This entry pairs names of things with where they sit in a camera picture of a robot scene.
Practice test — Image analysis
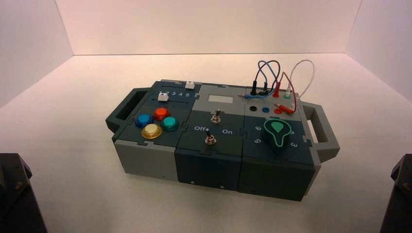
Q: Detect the blue round push button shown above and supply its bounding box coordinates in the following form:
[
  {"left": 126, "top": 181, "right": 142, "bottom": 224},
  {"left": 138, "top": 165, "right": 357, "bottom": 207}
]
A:
[{"left": 135, "top": 114, "right": 154, "bottom": 129}]

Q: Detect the white rectangular display window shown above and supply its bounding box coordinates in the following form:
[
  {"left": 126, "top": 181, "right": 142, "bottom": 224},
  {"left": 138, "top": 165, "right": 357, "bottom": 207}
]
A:
[{"left": 207, "top": 95, "right": 234, "bottom": 104}]

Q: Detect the red banana plug cable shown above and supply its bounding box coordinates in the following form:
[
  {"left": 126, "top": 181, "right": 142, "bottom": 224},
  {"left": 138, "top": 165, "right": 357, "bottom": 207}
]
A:
[{"left": 272, "top": 71, "right": 296, "bottom": 116}]

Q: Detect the white banana plug cable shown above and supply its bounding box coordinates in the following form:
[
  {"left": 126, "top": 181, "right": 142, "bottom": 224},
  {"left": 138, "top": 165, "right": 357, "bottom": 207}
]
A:
[{"left": 287, "top": 59, "right": 316, "bottom": 110}]

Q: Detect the blue banana plug cable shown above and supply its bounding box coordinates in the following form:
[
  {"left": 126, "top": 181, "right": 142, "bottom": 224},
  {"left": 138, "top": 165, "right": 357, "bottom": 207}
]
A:
[{"left": 239, "top": 60, "right": 280, "bottom": 100}]

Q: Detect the red round push button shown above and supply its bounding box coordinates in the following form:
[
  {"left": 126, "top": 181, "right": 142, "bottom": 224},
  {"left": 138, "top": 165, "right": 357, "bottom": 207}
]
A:
[{"left": 153, "top": 107, "right": 171, "bottom": 121}]

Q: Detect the yellow round push button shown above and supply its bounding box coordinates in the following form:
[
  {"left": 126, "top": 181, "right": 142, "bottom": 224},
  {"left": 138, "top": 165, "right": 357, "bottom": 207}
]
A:
[{"left": 141, "top": 123, "right": 163, "bottom": 140}]

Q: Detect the green pointer rotary knob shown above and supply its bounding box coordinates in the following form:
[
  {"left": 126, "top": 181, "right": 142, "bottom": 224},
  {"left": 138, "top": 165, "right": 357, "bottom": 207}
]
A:
[{"left": 262, "top": 118, "right": 293, "bottom": 152}]

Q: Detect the black banana plug cable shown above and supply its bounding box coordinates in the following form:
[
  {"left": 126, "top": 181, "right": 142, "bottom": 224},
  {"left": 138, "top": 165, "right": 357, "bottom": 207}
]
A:
[{"left": 250, "top": 60, "right": 282, "bottom": 97}]

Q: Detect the green round push button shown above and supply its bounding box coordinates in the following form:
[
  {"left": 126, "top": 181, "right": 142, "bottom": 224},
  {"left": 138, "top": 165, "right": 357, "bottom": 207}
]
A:
[{"left": 160, "top": 116, "right": 180, "bottom": 132}]

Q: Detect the metal toggle switch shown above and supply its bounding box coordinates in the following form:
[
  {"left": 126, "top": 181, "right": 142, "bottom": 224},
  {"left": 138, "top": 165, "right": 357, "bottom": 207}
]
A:
[
  {"left": 205, "top": 128, "right": 217, "bottom": 146},
  {"left": 210, "top": 109, "right": 223, "bottom": 125}
]

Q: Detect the teal and grey control box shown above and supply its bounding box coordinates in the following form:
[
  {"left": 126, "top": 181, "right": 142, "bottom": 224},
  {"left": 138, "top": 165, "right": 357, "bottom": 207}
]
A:
[{"left": 105, "top": 79, "right": 341, "bottom": 202}]

